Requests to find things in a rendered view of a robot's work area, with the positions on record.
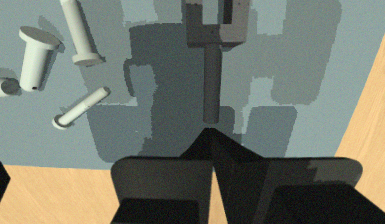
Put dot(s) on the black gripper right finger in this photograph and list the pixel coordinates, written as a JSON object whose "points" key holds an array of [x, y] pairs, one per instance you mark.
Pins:
{"points": [[246, 187]]}

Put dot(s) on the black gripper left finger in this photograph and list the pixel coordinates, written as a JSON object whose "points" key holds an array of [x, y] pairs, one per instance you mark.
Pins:
{"points": [[155, 177]]}

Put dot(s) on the dark grey metal clevis fork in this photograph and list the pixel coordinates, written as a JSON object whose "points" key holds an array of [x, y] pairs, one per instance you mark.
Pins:
{"points": [[213, 38]]}

